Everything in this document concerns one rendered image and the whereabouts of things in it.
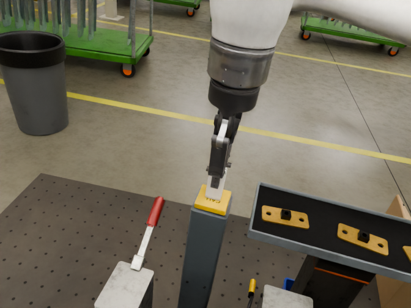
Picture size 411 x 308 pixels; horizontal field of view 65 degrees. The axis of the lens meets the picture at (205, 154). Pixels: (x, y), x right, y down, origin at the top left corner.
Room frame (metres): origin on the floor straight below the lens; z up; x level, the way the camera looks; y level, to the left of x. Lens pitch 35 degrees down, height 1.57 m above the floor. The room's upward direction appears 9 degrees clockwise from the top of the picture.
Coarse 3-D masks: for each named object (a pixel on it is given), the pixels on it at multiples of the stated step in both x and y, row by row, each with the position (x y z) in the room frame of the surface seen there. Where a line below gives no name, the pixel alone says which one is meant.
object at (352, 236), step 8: (344, 224) 0.43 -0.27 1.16; (352, 232) 0.41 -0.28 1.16; (360, 232) 0.40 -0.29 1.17; (344, 240) 0.39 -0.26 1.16; (352, 240) 0.39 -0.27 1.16; (360, 240) 0.39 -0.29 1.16; (368, 240) 0.39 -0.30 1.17; (376, 240) 0.40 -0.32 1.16; (384, 240) 0.40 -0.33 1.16; (368, 248) 0.38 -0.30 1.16; (376, 248) 0.38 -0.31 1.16; (384, 248) 0.38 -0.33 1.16
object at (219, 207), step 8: (200, 192) 0.46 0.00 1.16; (224, 192) 0.47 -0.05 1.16; (200, 200) 0.44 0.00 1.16; (208, 200) 0.44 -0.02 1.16; (216, 200) 0.45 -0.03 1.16; (224, 200) 0.45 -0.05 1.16; (200, 208) 0.43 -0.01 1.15; (208, 208) 0.43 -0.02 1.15; (216, 208) 0.43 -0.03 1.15; (224, 208) 0.43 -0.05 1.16
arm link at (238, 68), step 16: (224, 48) 0.42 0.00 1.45; (240, 48) 0.41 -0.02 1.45; (272, 48) 0.43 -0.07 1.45; (208, 64) 0.44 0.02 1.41; (224, 64) 0.42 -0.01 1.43; (240, 64) 0.41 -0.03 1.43; (256, 64) 0.42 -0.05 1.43; (224, 80) 0.42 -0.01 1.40; (240, 80) 0.41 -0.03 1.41; (256, 80) 0.42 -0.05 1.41
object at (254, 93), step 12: (216, 84) 0.43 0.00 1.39; (216, 96) 0.43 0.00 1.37; (228, 96) 0.42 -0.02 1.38; (240, 96) 0.42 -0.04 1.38; (252, 96) 0.43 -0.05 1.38; (228, 108) 0.42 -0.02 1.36; (240, 108) 0.42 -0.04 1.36; (252, 108) 0.43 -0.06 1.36; (228, 120) 0.42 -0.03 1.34; (228, 132) 0.42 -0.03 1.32
